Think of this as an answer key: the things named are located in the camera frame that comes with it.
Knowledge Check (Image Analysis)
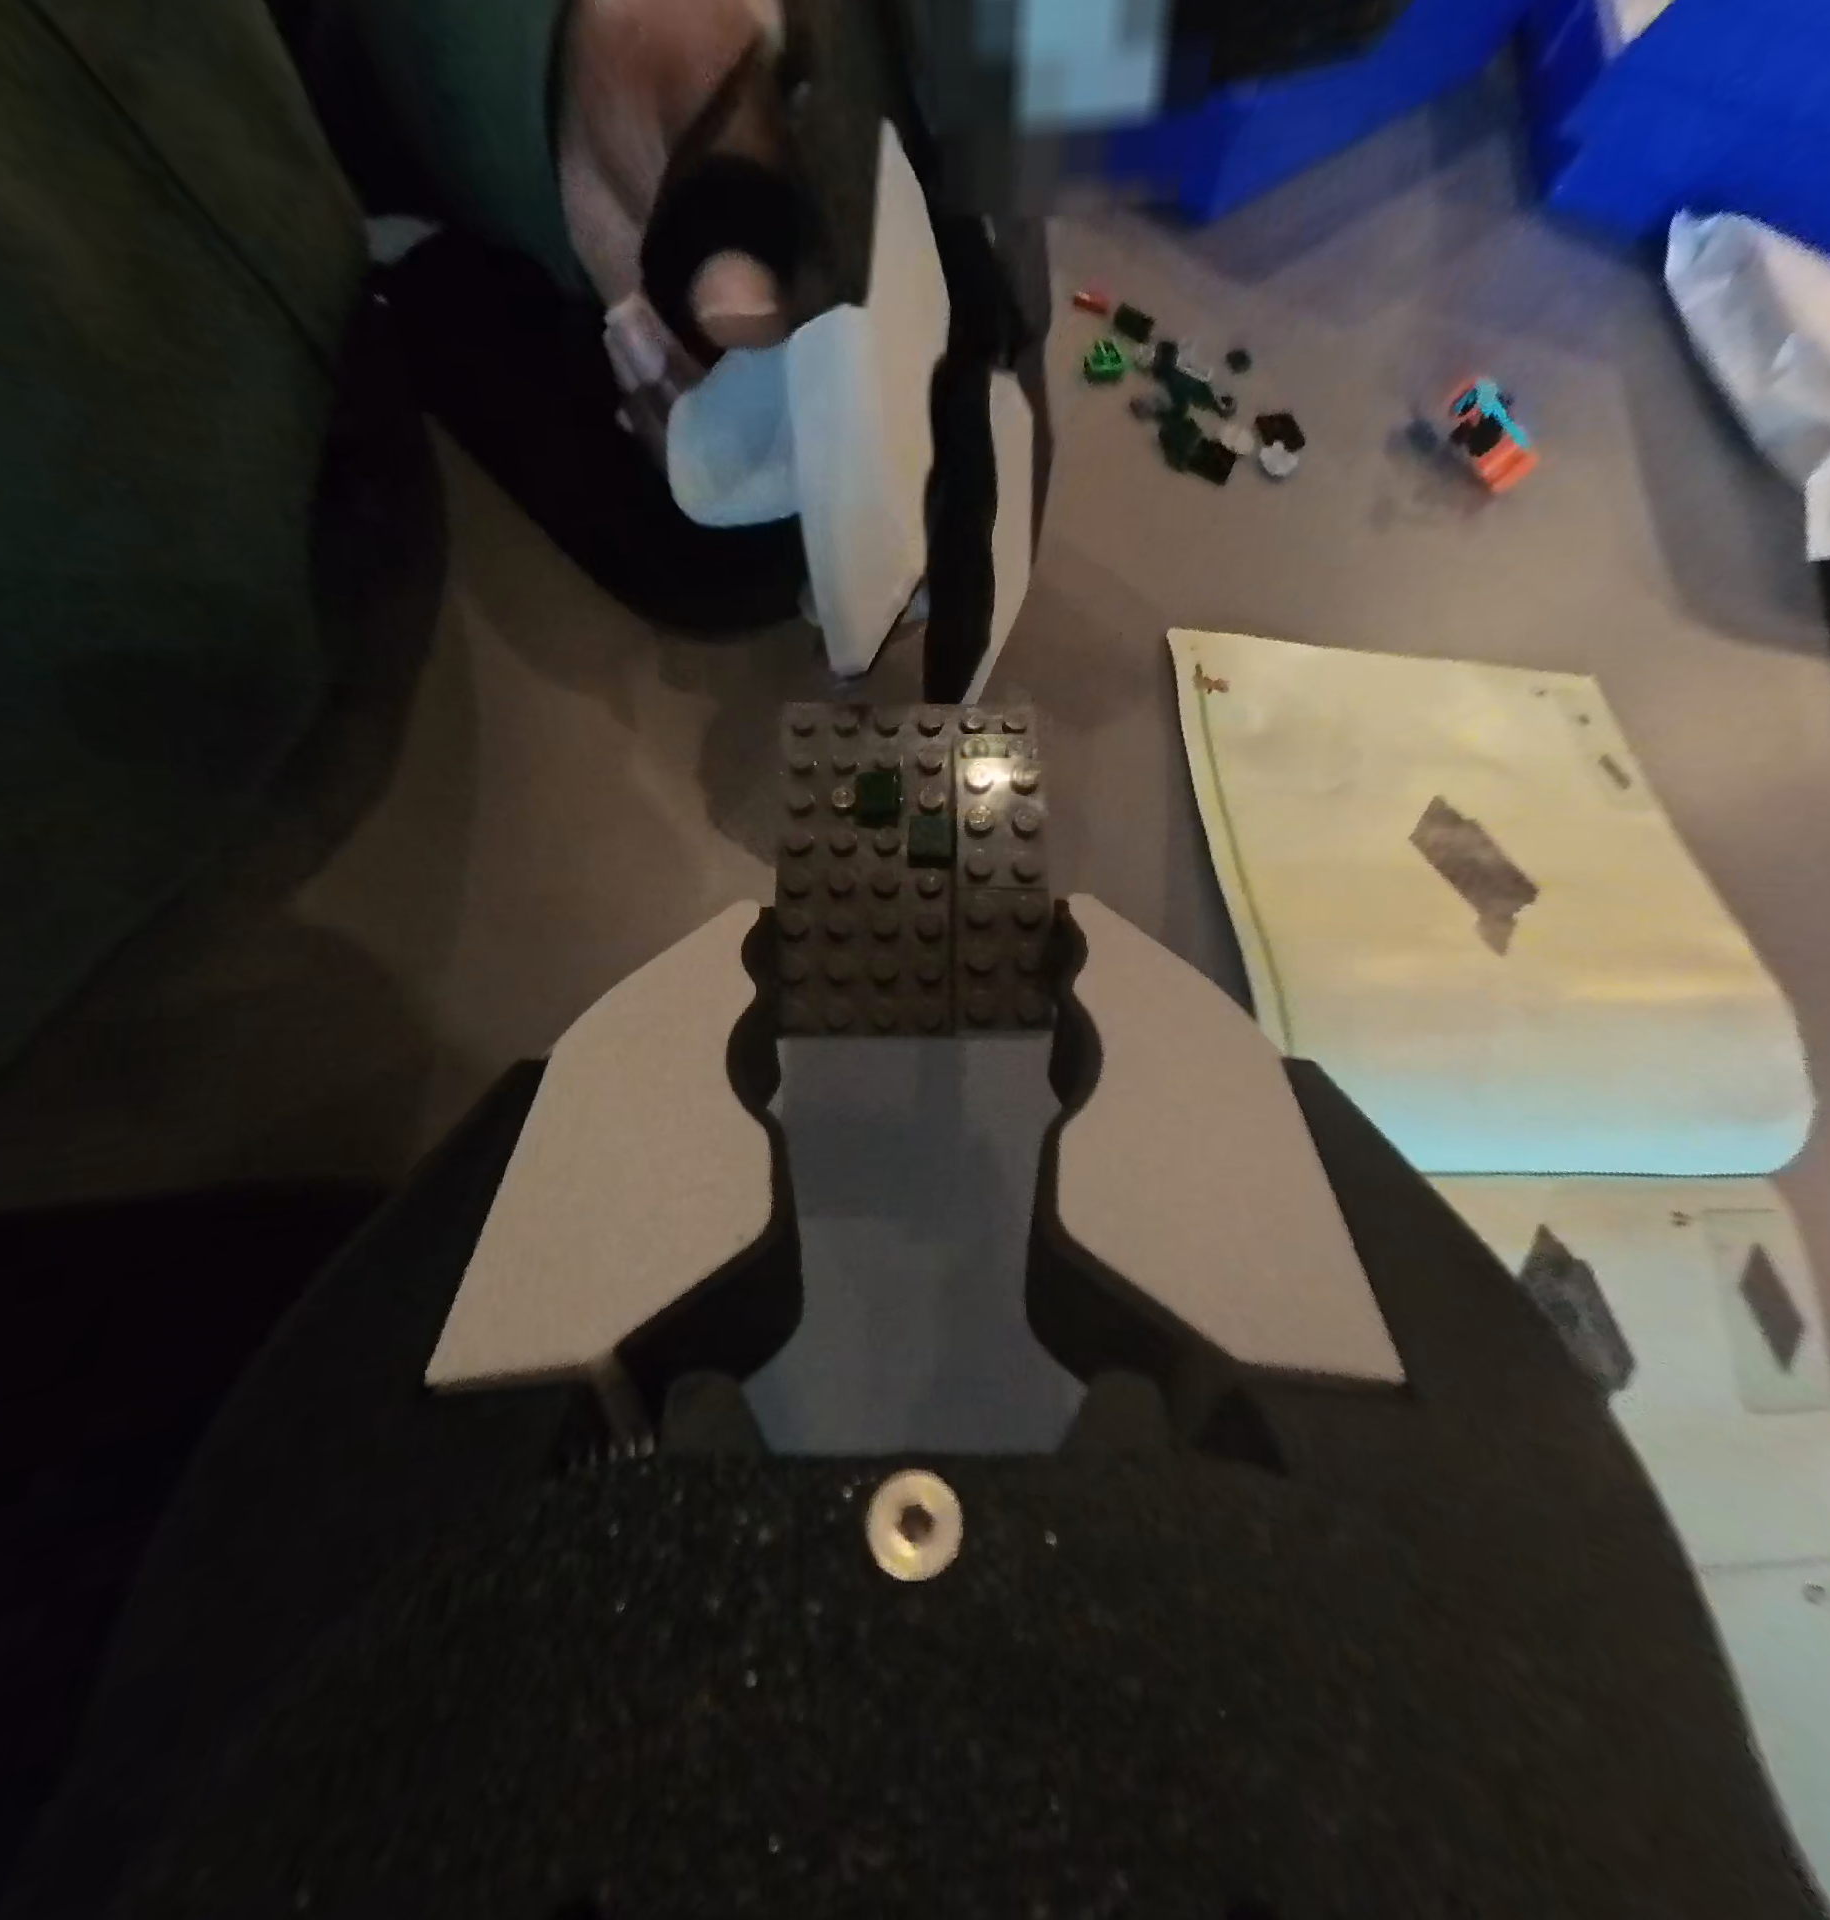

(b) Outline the grey studded baseplate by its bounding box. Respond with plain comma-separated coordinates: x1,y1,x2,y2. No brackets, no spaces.
770,699,1069,1038

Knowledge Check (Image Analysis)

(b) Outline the white plastic bag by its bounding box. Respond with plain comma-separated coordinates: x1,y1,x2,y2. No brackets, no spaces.
1663,207,1830,570

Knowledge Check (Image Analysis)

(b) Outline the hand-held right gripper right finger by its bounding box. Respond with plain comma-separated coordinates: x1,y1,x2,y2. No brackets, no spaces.
1035,889,1412,1395

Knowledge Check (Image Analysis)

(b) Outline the person's left hand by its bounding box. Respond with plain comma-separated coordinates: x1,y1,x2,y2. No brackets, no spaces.
554,14,792,437

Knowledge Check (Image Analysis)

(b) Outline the open instruction booklet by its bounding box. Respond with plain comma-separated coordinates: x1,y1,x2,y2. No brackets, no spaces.
1164,627,1830,1651

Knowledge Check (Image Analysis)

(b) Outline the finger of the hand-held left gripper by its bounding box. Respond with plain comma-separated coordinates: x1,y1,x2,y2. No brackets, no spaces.
784,120,957,679
922,214,1054,706

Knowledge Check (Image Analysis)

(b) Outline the blue plastic bin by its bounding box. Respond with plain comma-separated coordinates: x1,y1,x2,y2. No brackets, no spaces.
1542,0,1830,309
1167,59,1554,229

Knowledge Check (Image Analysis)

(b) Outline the dark green cloth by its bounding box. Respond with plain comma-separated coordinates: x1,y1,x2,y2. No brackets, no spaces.
0,0,376,1118

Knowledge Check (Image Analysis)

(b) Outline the orange and teal toy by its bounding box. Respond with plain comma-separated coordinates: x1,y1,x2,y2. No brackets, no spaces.
1437,372,1545,497

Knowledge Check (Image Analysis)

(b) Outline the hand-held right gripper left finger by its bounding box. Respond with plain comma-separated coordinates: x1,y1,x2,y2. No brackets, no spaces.
421,897,803,1397

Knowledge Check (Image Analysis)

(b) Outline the pile of small toy bricks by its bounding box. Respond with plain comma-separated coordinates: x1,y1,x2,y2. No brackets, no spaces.
1069,283,1309,491

